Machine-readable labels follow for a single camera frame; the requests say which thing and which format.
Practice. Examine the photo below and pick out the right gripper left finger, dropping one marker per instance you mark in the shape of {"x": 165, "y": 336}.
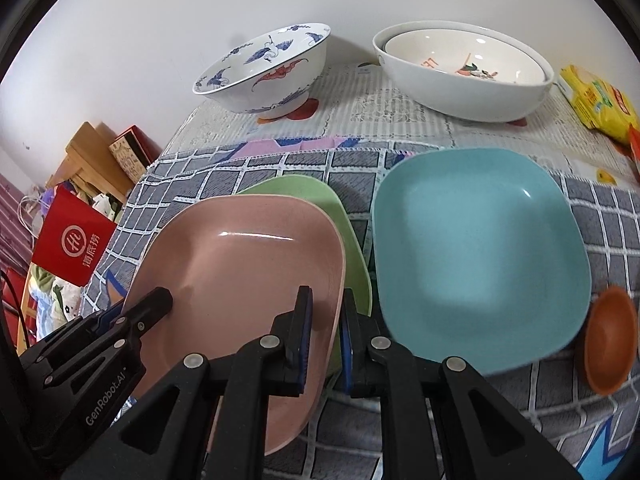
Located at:
{"x": 207, "y": 419}

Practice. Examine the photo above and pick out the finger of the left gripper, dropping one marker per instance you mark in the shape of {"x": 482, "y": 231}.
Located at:
{"x": 140, "y": 314}
{"x": 103, "y": 320}

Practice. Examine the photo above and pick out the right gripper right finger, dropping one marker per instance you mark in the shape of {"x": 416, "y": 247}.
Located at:
{"x": 440, "y": 420}

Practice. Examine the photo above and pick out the pink square plate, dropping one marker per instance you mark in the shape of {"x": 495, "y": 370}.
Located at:
{"x": 232, "y": 264}

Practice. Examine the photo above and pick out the teal square plate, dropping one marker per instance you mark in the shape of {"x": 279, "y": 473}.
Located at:
{"x": 478, "y": 255}

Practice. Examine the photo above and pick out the red paper bag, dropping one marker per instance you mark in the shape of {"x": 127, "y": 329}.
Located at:
{"x": 72, "y": 239}

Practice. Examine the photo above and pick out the grey checkered cloth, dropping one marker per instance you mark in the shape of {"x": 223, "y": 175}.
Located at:
{"x": 481, "y": 268}

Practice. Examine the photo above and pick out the wooden board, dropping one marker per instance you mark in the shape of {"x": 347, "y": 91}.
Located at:
{"x": 89, "y": 161}

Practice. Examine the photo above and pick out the small brown bowl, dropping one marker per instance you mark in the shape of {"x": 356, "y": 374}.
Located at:
{"x": 609, "y": 341}

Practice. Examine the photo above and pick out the patterned brown box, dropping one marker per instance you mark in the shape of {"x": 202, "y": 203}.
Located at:
{"x": 134, "y": 151}

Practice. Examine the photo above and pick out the blue crane patterned bowl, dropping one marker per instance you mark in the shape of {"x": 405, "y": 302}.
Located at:
{"x": 270, "y": 75}

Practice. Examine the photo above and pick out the newspaper print table mat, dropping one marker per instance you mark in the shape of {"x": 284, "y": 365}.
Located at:
{"x": 359, "y": 101}

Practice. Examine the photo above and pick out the orange snack packet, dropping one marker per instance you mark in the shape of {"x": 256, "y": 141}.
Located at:
{"x": 634, "y": 143}

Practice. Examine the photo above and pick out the large white bowl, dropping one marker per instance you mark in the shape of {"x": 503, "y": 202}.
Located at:
{"x": 477, "y": 100}

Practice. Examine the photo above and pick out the yellow snack packet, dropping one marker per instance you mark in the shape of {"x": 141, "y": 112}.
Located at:
{"x": 598, "y": 104}

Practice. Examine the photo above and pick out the white bowl orange drawing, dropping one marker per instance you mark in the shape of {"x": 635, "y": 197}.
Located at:
{"x": 466, "y": 54}

